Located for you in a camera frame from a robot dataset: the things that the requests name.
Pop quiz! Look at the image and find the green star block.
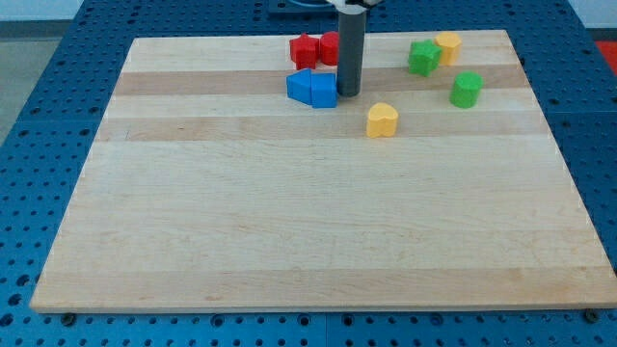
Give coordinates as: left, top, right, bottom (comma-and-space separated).
408, 40, 443, 77

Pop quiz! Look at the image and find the green cylinder block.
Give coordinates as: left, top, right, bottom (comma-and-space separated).
449, 71, 484, 109

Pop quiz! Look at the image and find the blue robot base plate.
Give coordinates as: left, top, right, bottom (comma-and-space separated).
265, 0, 336, 17

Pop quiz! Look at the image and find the blue pentagon block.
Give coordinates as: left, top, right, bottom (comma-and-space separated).
285, 68, 311, 105

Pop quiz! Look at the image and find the yellow hexagon block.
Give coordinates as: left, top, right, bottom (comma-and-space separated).
434, 32, 462, 66

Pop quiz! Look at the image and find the yellow heart block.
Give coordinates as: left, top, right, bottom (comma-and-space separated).
365, 102, 399, 138

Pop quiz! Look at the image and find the red star block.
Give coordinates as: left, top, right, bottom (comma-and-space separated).
289, 33, 319, 70

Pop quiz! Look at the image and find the light wooden board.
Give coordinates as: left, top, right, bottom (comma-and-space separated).
30, 30, 616, 313

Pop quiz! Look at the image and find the blue cube block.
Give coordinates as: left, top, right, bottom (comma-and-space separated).
310, 73, 337, 108

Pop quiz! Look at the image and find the red round block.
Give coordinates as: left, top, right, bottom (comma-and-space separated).
319, 31, 339, 66

